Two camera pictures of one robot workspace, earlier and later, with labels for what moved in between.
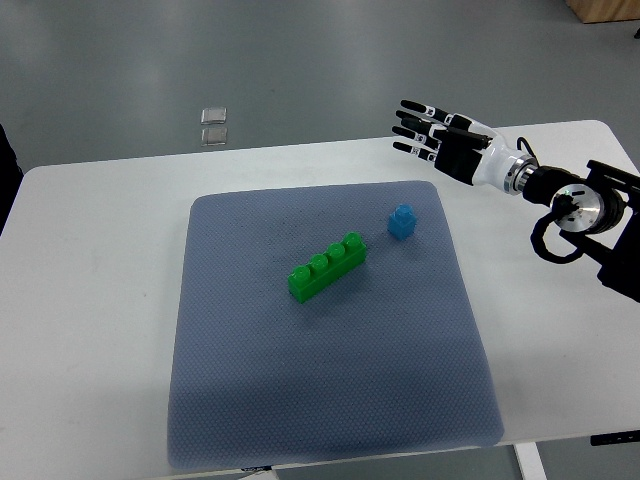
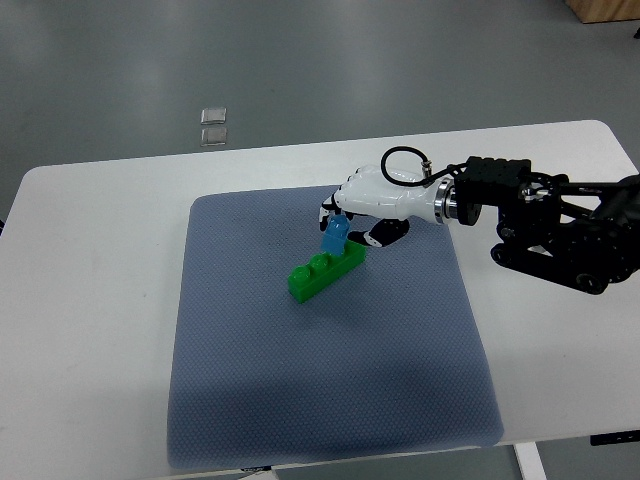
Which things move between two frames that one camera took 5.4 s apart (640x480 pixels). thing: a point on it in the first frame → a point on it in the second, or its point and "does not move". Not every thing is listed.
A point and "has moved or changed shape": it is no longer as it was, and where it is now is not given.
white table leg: x=530 y=461 does not move
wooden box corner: x=599 y=11 does not move
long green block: x=341 y=259 does not move
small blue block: x=402 y=222 has moved or changed shape
